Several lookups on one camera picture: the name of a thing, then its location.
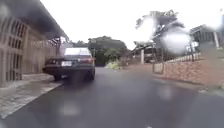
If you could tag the grey concrete pavement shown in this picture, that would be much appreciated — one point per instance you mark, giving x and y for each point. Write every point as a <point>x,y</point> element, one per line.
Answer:
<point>210,90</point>
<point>20,93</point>

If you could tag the low red brick wall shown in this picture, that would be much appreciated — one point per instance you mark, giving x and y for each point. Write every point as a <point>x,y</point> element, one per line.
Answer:
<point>190,71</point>

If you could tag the yellow-green bush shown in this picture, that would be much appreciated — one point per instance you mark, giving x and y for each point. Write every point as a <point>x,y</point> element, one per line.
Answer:
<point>113,65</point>

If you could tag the pale low railing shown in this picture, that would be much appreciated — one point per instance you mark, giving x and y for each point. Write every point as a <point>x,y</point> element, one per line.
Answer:
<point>183,57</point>

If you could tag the tall dark tree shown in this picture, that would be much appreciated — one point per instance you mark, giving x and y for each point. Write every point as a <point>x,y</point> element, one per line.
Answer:
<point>160,23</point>

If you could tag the group of green trees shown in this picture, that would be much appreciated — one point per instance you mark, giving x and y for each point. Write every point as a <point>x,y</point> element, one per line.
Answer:
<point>106,50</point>

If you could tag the dark asphalt road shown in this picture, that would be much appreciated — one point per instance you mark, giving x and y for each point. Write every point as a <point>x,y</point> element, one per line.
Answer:
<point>126,100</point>

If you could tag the brown wooden-fronted building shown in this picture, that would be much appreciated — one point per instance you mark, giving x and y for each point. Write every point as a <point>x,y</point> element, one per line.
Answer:
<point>23,50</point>

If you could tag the dark car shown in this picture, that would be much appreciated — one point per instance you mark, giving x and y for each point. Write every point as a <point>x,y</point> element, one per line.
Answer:
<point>71,63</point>

